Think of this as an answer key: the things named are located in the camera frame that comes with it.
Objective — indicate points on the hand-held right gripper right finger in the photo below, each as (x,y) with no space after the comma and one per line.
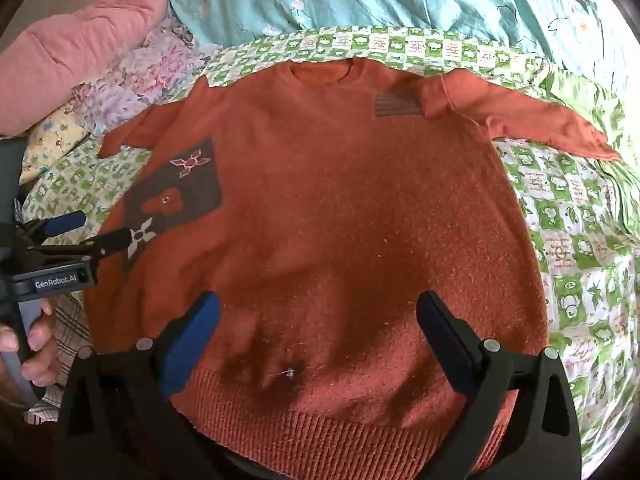
(442,345)

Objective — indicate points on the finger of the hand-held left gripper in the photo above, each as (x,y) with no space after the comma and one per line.
(65,222)
(107,242)

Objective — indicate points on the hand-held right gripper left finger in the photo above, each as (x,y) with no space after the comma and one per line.
(192,337)

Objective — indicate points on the orange knit sweater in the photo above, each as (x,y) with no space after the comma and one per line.
(325,210)

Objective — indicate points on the person's left hand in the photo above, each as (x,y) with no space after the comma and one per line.
(42,350)

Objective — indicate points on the plaid cloth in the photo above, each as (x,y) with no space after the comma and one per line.
(67,320)

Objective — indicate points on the yellow printed pillow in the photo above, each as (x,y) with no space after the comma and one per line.
(55,130)

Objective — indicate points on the green checked bed sheet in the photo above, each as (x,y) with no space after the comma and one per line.
(575,240)

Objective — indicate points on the purple floral blanket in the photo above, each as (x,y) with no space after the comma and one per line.
(150,70)

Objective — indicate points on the pink quilt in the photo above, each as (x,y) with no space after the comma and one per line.
(75,45)

